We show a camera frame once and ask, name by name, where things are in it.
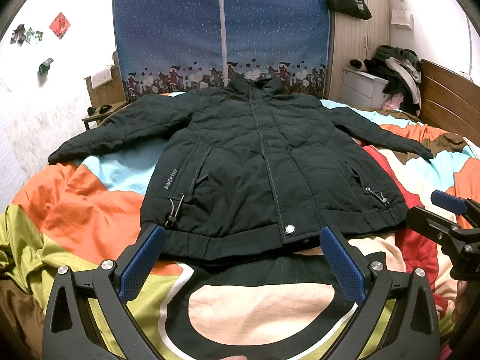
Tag brown cardboard box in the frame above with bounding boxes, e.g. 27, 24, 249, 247
85, 66, 125, 108

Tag wooden headboard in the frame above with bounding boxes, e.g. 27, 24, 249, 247
419, 59, 480, 146

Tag red paper wall decoration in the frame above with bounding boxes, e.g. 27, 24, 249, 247
49, 12, 71, 39

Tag white drawer cabinet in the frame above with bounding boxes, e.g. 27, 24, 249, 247
340, 67, 391, 109

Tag colourful patchwork bed cover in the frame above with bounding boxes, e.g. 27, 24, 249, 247
1, 99, 479, 359

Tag black padded winter jacket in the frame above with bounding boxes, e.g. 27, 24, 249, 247
49, 75, 433, 263

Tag wooden side table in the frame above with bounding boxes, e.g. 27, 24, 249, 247
81, 101, 129, 130

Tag white paper bag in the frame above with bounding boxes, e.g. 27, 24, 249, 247
391, 2, 413, 30

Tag green wall hook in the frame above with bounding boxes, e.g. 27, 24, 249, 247
38, 58, 54, 77

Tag pile of clothes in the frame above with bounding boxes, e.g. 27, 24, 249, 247
350, 45, 422, 116

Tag green black wall stickers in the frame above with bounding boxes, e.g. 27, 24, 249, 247
10, 24, 43, 46

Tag person's right hand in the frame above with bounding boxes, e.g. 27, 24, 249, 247
451, 280, 468, 323

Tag wooden wardrobe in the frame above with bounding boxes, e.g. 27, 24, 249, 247
325, 0, 390, 101

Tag blue fabric wardrobe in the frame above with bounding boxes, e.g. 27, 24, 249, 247
113, 0, 330, 100

